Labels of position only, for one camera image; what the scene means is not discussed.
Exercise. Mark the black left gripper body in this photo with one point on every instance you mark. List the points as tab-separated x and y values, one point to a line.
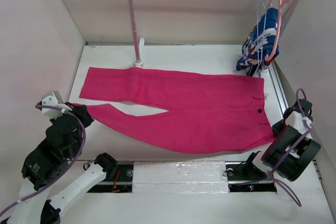
86	119

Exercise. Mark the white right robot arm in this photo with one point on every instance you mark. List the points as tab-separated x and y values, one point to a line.
293	148

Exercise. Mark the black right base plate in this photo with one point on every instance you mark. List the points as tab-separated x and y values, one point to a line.
243	177

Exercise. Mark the pink plastic hanger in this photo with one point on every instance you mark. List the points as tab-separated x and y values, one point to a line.
281	3

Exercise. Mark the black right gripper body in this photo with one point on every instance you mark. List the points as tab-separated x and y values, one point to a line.
279	127

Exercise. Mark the blue patterned garment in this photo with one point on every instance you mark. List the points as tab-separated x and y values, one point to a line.
248	59

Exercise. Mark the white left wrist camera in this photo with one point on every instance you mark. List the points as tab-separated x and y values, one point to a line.
52	105

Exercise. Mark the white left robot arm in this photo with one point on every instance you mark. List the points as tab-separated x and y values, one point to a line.
50	160

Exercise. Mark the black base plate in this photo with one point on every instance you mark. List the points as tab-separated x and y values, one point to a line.
121	183
243	177

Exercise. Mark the pink trousers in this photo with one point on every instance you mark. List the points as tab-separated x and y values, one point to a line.
180	111

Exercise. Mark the blue wire hanger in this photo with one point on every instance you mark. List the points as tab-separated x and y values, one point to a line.
266	31

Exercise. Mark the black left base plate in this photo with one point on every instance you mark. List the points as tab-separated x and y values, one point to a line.
121	183

